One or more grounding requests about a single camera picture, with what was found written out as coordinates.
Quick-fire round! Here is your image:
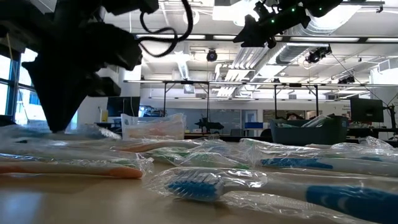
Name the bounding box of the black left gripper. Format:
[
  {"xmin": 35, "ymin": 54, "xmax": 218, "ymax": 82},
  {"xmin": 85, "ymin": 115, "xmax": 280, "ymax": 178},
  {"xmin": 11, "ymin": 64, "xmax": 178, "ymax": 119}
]
[{"xmin": 22, "ymin": 0, "xmax": 144, "ymax": 133}]

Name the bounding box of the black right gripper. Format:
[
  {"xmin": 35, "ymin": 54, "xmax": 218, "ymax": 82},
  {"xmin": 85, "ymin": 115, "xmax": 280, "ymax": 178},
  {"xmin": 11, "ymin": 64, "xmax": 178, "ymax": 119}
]
[{"xmin": 233, "ymin": 0, "xmax": 312, "ymax": 49}]

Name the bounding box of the orange toothbrush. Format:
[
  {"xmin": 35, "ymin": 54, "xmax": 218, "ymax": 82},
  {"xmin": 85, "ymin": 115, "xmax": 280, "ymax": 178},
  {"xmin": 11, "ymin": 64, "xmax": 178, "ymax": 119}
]
[
  {"xmin": 126, "ymin": 123, "xmax": 184, "ymax": 135},
  {"xmin": 304, "ymin": 142, "xmax": 358, "ymax": 150},
  {"xmin": 354, "ymin": 136, "xmax": 394, "ymax": 152},
  {"xmin": 127, "ymin": 129, "xmax": 185, "ymax": 139},
  {"xmin": 124, "ymin": 119, "xmax": 178, "ymax": 133},
  {"xmin": 0, "ymin": 154, "xmax": 155, "ymax": 180},
  {"xmin": 111, "ymin": 139, "xmax": 203, "ymax": 154}
]

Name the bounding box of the green toothbrush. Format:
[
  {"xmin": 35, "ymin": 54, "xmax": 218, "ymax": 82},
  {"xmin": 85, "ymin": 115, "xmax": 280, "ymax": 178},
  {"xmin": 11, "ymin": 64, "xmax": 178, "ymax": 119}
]
[
  {"xmin": 141, "ymin": 147, "xmax": 224, "ymax": 162},
  {"xmin": 239, "ymin": 138, "xmax": 315, "ymax": 156},
  {"xmin": 155, "ymin": 154, "xmax": 249, "ymax": 171},
  {"xmin": 0, "ymin": 141, "xmax": 141, "ymax": 162}
]

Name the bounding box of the black overhead crossbar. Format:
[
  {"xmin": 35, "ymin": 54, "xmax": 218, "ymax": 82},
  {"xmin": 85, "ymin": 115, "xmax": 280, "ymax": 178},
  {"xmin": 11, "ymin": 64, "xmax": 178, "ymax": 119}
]
[{"xmin": 133, "ymin": 32, "xmax": 398, "ymax": 44}]

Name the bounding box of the large window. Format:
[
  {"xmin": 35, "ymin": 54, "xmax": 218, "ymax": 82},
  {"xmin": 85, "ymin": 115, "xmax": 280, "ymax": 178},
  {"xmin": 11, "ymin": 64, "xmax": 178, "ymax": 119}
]
[{"xmin": 0, "ymin": 48, "xmax": 78, "ymax": 128}]

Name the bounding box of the black office chair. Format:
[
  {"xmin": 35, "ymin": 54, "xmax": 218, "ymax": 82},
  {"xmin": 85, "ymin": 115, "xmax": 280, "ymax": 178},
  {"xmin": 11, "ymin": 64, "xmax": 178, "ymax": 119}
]
[{"xmin": 0, "ymin": 114, "xmax": 16, "ymax": 128}]

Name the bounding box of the black computer monitor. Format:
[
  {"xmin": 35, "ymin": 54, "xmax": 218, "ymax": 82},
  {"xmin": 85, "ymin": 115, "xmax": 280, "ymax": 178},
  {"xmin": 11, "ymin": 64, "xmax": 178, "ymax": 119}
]
[
  {"xmin": 349, "ymin": 96, "xmax": 385, "ymax": 123},
  {"xmin": 106, "ymin": 96, "xmax": 142, "ymax": 118}
]

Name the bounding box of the clear plastic bin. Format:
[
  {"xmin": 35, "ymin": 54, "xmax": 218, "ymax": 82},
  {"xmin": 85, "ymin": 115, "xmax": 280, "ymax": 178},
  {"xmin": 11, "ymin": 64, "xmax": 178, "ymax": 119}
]
[{"xmin": 121, "ymin": 113, "xmax": 187, "ymax": 140}]

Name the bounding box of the dark teal plastic bin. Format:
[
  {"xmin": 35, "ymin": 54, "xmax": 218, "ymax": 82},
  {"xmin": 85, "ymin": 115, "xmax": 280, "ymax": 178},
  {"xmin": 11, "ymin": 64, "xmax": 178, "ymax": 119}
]
[{"xmin": 269, "ymin": 115, "xmax": 349, "ymax": 146}]

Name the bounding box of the black monitor stand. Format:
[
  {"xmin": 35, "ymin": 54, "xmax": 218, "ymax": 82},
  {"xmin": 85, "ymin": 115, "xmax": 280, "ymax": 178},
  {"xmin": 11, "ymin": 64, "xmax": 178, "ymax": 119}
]
[{"xmin": 384, "ymin": 104, "xmax": 398, "ymax": 141}]

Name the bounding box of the silver finned ceiling duct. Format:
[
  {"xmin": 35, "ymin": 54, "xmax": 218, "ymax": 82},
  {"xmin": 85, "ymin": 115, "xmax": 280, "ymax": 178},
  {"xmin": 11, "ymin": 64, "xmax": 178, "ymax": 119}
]
[{"xmin": 214, "ymin": 40, "xmax": 280, "ymax": 98}]

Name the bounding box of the white cable coil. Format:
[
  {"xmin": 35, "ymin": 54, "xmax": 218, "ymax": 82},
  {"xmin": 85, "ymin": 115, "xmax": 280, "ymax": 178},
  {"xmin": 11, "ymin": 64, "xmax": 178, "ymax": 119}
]
[{"xmin": 182, "ymin": 7, "xmax": 201, "ymax": 26}]

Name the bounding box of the black left camera cable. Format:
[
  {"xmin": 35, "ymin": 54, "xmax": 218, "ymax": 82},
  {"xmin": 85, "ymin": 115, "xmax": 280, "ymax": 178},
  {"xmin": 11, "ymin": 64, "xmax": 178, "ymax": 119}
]
[{"xmin": 138, "ymin": 0, "xmax": 194, "ymax": 58}]

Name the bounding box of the black ceiling camera cluster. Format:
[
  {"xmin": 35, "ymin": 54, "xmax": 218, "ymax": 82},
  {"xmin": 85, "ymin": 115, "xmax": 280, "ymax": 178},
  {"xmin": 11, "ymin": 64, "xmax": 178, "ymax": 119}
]
[{"xmin": 305, "ymin": 44, "xmax": 333, "ymax": 65}]

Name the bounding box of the black gantry frame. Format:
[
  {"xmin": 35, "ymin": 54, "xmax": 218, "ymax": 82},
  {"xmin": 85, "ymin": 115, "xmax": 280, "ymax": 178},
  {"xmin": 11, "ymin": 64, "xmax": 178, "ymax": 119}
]
[
  {"xmin": 273, "ymin": 83, "xmax": 320, "ymax": 121},
  {"xmin": 162, "ymin": 80, "xmax": 211, "ymax": 126}
]

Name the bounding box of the small black ceiling camera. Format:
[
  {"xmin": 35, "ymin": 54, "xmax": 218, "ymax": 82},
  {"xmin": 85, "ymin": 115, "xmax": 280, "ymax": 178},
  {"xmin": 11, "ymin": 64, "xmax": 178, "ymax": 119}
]
[{"xmin": 338, "ymin": 75, "xmax": 356, "ymax": 85}]

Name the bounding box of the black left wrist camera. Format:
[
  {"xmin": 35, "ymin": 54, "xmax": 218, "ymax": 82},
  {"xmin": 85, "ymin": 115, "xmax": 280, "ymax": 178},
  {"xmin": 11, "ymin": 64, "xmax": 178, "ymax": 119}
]
[{"xmin": 102, "ymin": 0, "xmax": 160, "ymax": 16}]

